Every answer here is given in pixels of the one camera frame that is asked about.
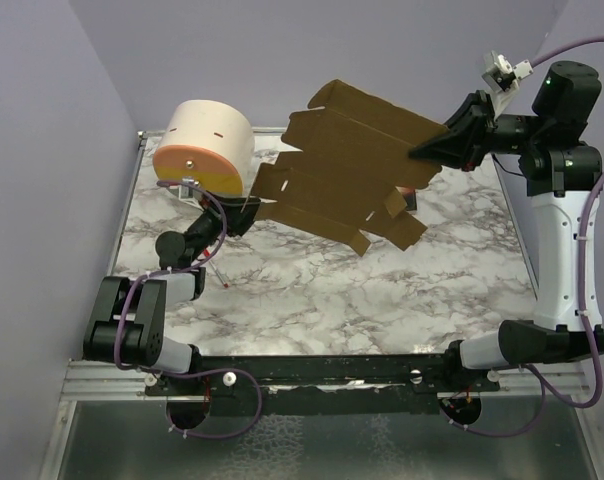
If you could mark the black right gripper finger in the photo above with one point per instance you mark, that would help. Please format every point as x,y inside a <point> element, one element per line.
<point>473,106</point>
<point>459,148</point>

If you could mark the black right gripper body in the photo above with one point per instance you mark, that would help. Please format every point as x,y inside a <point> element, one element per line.
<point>510,133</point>

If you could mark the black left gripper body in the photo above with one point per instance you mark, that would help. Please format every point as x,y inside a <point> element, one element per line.
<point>204,230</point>

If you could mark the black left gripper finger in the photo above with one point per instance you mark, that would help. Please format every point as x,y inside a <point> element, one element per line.
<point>236,224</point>
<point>242,207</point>

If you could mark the brown cardboard box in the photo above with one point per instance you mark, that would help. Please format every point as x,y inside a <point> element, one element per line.
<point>347,163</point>

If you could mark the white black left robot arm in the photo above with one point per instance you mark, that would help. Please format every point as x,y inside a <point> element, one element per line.
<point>126,326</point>

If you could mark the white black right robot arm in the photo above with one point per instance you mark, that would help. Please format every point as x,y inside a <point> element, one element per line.
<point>561,172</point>

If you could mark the dark book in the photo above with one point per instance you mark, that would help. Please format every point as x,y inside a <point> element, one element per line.
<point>410,197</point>

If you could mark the cream cylindrical container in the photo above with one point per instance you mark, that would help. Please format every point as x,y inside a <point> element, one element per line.
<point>209,142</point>

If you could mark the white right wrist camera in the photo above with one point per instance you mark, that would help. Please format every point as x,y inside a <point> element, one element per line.
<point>503,79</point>

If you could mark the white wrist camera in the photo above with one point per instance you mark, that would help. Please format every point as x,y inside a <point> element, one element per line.
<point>503,79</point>
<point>186,189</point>

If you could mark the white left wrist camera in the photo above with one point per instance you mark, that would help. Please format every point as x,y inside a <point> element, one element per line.
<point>186,189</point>

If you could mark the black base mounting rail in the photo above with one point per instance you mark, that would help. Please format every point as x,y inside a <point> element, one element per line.
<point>307,385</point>

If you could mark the aluminium frame rail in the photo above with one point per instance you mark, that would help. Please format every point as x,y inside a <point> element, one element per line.
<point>94,381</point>

